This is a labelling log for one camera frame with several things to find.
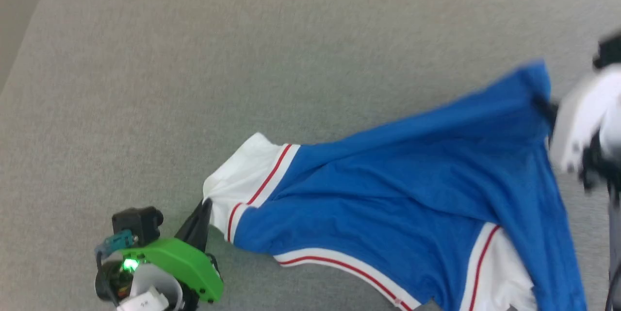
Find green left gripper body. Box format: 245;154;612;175
116;237;225;303

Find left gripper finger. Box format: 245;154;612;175
174;198;213;253

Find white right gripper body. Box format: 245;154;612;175
548;64;621;176

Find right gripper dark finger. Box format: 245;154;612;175
533;96;559;131

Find blue and white shorts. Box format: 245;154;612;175
203;60;588;311

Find black cable with teal plug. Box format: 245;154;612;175
95;230;140;304

